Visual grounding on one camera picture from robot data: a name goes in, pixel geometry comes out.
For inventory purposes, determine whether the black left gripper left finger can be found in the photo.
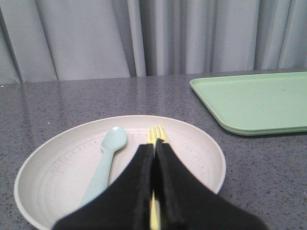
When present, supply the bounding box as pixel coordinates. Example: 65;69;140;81
53;144;154;230

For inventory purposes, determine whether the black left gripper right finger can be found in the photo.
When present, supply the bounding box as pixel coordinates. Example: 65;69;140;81
153;139;267;230

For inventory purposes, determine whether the yellow plastic fork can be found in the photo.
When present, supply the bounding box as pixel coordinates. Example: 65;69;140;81
147;125;167;230

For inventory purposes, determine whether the beige round plate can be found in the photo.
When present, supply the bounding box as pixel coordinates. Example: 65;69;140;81
14;115;226;230

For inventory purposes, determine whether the light blue plastic spoon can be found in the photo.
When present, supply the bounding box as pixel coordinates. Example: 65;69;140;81
79;127;128;208

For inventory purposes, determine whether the green rectangular tray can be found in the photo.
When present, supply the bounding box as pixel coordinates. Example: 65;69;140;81
190;72;307;136

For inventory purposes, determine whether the grey curtain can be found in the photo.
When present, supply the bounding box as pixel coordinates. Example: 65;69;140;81
0;0;307;83

